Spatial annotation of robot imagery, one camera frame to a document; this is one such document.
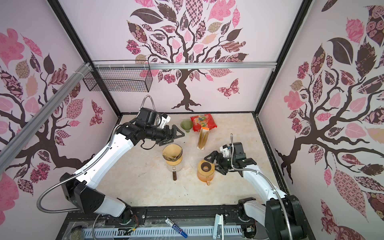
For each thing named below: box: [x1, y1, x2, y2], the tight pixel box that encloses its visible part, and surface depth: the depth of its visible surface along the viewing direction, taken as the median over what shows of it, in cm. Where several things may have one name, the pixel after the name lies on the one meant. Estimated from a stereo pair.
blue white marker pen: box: [165, 217, 188, 239], surface depth 71 cm
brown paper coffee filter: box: [162, 144, 182, 159], surface depth 81 cm
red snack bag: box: [190, 113, 217, 132], surface depth 110 cm
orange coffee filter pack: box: [196, 126, 210, 151], surface depth 101 cm
